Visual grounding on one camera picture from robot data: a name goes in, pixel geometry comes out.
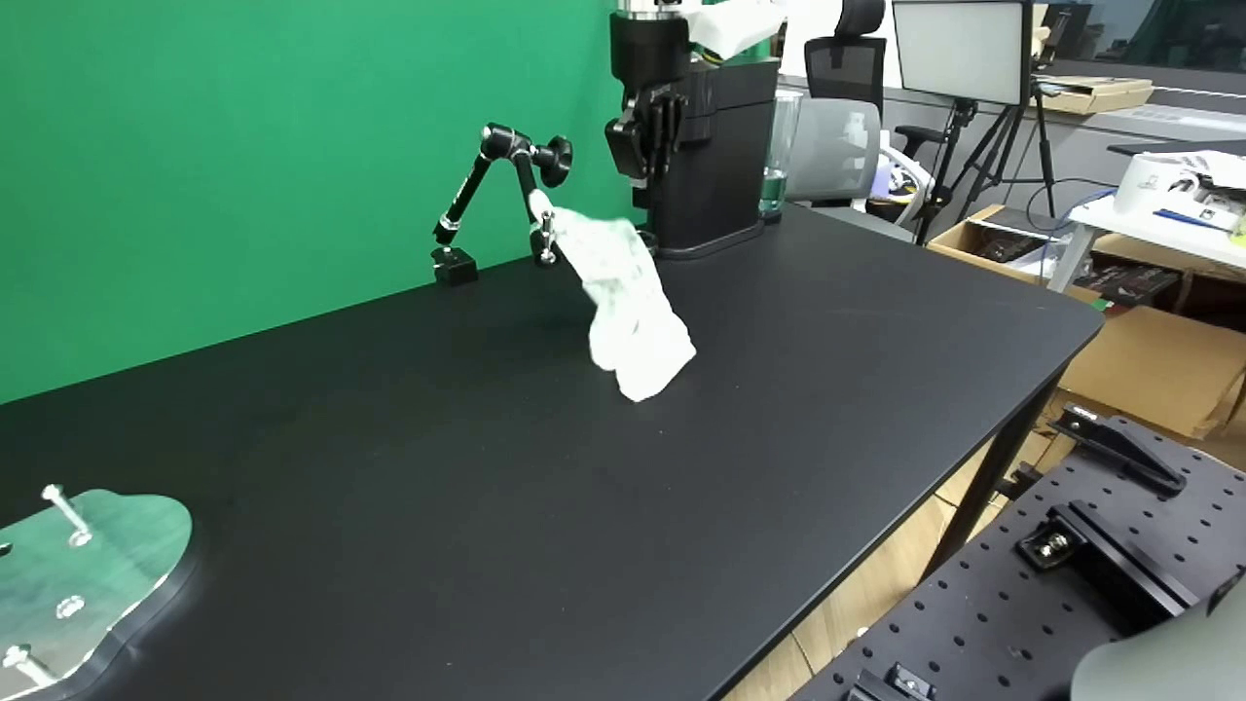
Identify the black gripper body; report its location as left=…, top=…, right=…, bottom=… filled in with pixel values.
left=609, top=11, right=692, bottom=95

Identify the black articulated stand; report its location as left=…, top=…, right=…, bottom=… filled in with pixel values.
left=429, top=121, right=578, bottom=289

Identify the white cloth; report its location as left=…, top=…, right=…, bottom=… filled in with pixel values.
left=526, top=186, right=703, bottom=408

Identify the grey office chair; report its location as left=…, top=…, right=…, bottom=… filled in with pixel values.
left=777, top=91, right=905, bottom=212

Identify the black high-back office chair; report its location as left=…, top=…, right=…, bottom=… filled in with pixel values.
left=804, top=0, right=895, bottom=98

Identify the white board on tripod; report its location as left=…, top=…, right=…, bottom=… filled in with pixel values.
left=893, top=0, right=1045, bottom=108

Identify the black tripod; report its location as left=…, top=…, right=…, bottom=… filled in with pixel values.
left=912, top=95, right=1071, bottom=251

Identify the open cardboard box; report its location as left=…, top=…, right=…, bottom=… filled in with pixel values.
left=925, top=203, right=1082, bottom=285

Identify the green fabric backdrop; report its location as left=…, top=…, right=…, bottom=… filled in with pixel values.
left=0, top=0, right=639, bottom=408

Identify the white side table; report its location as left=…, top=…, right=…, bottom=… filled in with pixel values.
left=1045, top=191, right=1246, bottom=297

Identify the white papers pile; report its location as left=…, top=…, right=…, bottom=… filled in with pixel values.
left=1109, top=143, right=1246, bottom=233

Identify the closed cardboard box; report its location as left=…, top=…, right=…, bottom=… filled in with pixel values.
left=1054, top=299, right=1246, bottom=448

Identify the black clamp with silver bolts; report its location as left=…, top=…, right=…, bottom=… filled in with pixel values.
left=1012, top=502, right=1208, bottom=625

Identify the small black clamp block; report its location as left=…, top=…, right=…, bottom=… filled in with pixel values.
left=879, top=664, right=938, bottom=701

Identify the black perforated breadboard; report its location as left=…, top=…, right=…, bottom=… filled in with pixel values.
left=790, top=408, right=1246, bottom=701

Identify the white screw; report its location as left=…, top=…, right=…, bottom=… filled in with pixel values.
left=34, top=480, right=98, bottom=551
left=0, top=643, right=60, bottom=691

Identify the grey rounded cover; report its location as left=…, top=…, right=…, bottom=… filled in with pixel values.
left=1067, top=600, right=1246, bottom=701

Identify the black angled bracket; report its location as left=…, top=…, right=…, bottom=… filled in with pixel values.
left=1052, top=402, right=1193, bottom=502

